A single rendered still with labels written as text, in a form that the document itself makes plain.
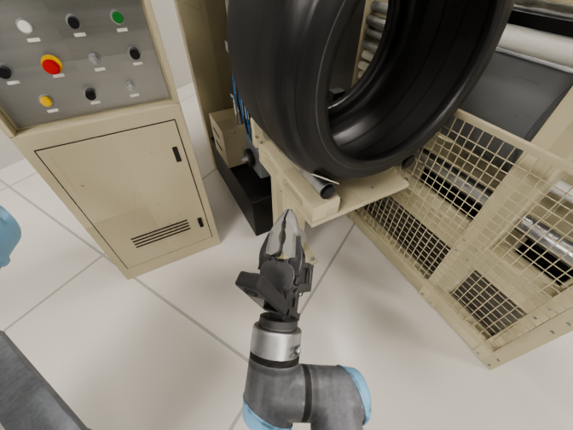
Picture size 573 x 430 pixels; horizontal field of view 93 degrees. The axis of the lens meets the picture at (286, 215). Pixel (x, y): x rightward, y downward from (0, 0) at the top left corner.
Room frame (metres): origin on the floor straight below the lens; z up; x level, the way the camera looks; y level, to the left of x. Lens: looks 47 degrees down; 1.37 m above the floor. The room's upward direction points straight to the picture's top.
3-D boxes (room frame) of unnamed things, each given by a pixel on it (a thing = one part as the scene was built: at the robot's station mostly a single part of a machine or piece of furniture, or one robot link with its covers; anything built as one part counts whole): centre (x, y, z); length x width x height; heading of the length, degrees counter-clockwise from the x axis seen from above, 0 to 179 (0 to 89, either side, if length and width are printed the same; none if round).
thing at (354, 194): (0.74, -0.15, 0.80); 0.37 x 0.36 x 0.02; 118
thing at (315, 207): (0.67, -0.03, 0.84); 0.36 x 0.09 x 0.06; 28
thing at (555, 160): (0.69, -0.55, 0.65); 0.90 x 0.02 x 0.70; 28
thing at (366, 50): (1.11, -0.38, 1.05); 0.20 x 0.15 x 0.30; 28
